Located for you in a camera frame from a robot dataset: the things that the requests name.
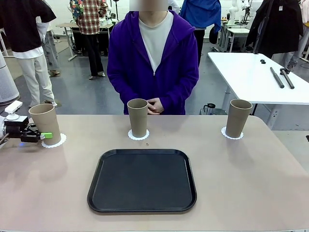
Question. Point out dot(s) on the white rectangular table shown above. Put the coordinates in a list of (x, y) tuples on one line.
[(241, 72)]

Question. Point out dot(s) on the person's left forearm, purple sleeve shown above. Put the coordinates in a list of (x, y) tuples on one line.
[(181, 89)]

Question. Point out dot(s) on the person in plaid shirt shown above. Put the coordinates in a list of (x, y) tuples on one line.
[(91, 19)]

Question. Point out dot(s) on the small black clamp part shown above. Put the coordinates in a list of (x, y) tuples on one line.
[(263, 61)]

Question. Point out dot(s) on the black coat on stand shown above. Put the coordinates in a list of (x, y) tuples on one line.
[(277, 31)]

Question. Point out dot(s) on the person in blue jacket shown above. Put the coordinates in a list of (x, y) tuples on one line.
[(202, 14)]

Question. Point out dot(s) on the tall beige cup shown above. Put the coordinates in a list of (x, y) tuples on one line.
[(46, 120), (137, 118), (237, 118)]

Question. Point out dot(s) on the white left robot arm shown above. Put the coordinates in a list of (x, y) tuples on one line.
[(2, 130)]

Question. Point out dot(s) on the person in black tee, white trousers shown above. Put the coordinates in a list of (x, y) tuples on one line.
[(24, 24)]

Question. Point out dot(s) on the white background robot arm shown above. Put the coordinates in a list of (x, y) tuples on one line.
[(233, 12)]

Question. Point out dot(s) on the person's right hand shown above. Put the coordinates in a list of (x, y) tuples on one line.
[(151, 108)]

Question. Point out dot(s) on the person in grey trousers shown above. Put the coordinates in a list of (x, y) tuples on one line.
[(51, 53)]

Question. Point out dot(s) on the black metal rod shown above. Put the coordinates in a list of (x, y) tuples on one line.
[(277, 77), (287, 78)]

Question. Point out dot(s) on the white background desk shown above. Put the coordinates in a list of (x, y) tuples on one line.
[(237, 31)]

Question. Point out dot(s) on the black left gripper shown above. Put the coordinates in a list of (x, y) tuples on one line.
[(17, 128)]

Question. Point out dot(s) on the person's right forearm, purple sleeve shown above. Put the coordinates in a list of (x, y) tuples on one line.
[(118, 84)]

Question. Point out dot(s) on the black plastic tray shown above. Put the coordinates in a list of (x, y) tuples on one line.
[(144, 181)]

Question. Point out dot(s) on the black glass kettle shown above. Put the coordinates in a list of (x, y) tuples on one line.
[(210, 107)]

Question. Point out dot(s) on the white scalloped paper coaster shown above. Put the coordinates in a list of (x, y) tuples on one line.
[(223, 132), (63, 140), (130, 135)]

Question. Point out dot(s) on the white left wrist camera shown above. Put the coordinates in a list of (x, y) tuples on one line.
[(13, 107)]

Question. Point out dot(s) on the person in purple hoodie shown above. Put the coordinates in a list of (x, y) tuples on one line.
[(125, 60)]

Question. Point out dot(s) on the person's left hand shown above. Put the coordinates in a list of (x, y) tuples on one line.
[(158, 105)]

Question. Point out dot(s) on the wooden top background desk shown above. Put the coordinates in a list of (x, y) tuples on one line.
[(66, 24)]

